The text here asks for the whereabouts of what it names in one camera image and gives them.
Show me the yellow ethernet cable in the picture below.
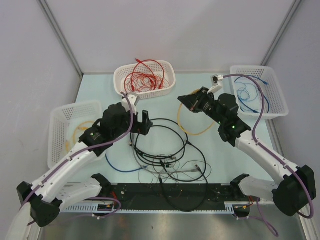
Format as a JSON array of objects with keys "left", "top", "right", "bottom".
[{"left": 176, "top": 102, "right": 216, "bottom": 136}]

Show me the thin black wire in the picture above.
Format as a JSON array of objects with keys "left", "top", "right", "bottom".
[{"left": 137, "top": 154, "right": 213, "bottom": 186}]

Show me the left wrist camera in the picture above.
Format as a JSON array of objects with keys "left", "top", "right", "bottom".
[{"left": 120, "top": 91, "right": 140, "bottom": 109}]

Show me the thin blue wire coil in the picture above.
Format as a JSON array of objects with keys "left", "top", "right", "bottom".
[{"left": 236, "top": 86, "right": 251, "bottom": 102}]

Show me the blue ethernet cable in basket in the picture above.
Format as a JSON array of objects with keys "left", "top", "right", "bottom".
[{"left": 256, "top": 86, "right": 271, "bottom": 115}]

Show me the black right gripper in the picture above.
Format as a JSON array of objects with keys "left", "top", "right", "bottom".
[{"left": 177, "top": 87, "right": 225, "bottom": 126}]

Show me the white basket right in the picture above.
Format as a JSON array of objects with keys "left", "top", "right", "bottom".
[{"left": 230, "top": 65, "right": 289, "bottom": 120}]

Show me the red ethernet cable in basket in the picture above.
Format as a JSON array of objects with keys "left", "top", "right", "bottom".
[{"left": 129, "top": 59, "right": 167, "bottom": 90}]

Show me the thin red wire in basket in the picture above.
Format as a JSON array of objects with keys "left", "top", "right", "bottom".
[{"left": 122, "top": 72, "right": 171, "bottom": 93}]

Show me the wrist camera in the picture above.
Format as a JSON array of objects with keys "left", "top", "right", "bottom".
[
  {"left": 120, "top": 91, "right": 140, "bottom": 109},
  {"left": 207, "top": 75, "right": 224, "bottom": 95}
]

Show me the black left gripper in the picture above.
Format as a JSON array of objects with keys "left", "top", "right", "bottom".
[{"left": 112, "top": 106, "right": 152, "bottom": 139}]

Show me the white basket top centre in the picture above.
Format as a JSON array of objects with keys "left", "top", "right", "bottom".
[{"left": 113, "top": 59, "right": 176, "bottom": 100}]

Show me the white basket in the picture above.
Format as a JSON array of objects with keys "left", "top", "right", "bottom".
[
  {"left": 113, "top": 59, "right": 176, "bottom": 100},
  {"left": 230, "top": 65, "right": 289, "bottom": 120},
  {"left": 47, "top": 100, "right": 103, "bottom": 169}
]

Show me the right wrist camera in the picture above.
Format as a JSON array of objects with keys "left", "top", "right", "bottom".
[{"left": 207, "top": 75, "right": 224, "bottom": 95}]

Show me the grey ethernet cable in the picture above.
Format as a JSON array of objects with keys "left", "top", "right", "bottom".
[{"left": 131, "top": 133, "right": 201, "bottom": 175}]

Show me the white basket left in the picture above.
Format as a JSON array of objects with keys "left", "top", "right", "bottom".
[{"left": 47, "top": 100, "right": 103, "bottom": 169}]

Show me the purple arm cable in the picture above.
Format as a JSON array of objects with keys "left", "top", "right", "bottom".
[
  {"left": 18, "top": 91, "right": 135, "bottom": 226},
  {"left": 221, "top": 73, "right": 315, "bottom": 220}
]

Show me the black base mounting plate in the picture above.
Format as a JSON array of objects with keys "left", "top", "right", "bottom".
[{"left": 98, "top": 183, "right": 253, "bottom": 212}]

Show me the yellow cable in left basket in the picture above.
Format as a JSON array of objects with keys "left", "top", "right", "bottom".
[{"left": 64, "top": 120, "right": 97, "bottom": 153}]

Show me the white slotted cable duct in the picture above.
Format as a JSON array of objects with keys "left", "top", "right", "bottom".
[{"left": 61, "top": 202, "right": 249, "bottom": 215}]

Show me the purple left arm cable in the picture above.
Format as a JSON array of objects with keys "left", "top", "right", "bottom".
[{"left": 18, "top": 91, "right": 135, "bottom": 226}]

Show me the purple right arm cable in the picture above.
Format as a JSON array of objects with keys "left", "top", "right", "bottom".
[{"left": 221, "top": 73, "right": 315, "bottom": 220}]

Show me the black cable large loop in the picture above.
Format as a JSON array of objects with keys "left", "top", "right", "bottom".
[{"left": 158, "top": 141, "right": 209, "bottom": 213}]

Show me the red ethernet cable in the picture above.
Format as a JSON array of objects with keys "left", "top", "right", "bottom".
[
  {"left": 121, "top": 71, "right": 156, "bottom": 95},
  {"left": 134, "top": 57, "right": 157, "bottom": 87},
  {"left": 129, "top": 59, "right": 167, "bottom": 90}
]

